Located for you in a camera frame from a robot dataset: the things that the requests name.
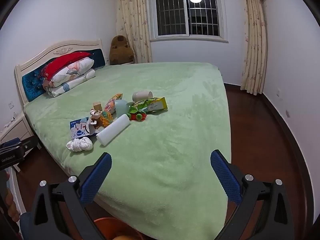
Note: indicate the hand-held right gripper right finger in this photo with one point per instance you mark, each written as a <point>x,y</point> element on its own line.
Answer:
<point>225,177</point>

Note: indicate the translucent blue plastic cup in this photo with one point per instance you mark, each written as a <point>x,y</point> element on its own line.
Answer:
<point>122,107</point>

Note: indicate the white foam cylinder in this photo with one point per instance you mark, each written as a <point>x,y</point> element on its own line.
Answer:
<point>113,130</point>

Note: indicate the white nightstand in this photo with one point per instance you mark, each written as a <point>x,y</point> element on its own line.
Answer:
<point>15,131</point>

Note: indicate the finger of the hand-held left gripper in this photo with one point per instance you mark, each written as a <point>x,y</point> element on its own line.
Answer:
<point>27,143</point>

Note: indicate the cream and blue headboard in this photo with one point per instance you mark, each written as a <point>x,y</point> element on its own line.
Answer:
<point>32,78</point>

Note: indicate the floral pillow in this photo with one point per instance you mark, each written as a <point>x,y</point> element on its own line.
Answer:
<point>77,67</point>

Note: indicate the brown plush toy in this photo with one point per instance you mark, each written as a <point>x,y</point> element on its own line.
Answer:
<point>121,51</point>

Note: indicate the orange bucket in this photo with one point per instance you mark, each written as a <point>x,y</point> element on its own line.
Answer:
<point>112,227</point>

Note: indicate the beige toy figure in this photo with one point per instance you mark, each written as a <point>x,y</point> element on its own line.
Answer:
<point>95,116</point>

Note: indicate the green bed blanket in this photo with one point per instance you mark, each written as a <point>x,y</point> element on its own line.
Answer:
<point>162,130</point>

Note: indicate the barred window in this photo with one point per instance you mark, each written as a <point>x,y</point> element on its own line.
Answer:
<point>186,10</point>

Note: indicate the person's left hand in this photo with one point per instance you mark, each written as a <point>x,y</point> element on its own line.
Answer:
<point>11,200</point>

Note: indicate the floral cream curtain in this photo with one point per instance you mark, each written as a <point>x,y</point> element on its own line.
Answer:
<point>132,22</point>
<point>253,42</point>

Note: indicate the blue and white carton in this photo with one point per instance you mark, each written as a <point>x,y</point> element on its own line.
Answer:
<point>80,127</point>

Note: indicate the red and green toy car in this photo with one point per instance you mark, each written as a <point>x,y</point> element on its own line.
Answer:
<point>137,115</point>

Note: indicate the orange snack bag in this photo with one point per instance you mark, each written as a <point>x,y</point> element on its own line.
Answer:
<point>111,105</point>

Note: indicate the crumpled white cloth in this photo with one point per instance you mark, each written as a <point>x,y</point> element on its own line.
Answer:
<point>80,145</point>

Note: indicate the white mug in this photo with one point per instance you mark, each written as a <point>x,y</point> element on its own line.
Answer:
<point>141,96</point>

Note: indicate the wooden block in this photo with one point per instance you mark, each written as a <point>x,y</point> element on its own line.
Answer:
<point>97,106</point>

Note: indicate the white wall socket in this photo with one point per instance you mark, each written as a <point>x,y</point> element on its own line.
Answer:
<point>10,105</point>

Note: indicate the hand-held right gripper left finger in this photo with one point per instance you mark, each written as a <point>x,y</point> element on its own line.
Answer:
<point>96,180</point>

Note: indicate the yellow snack bag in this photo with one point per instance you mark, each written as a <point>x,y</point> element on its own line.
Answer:
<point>158,104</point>

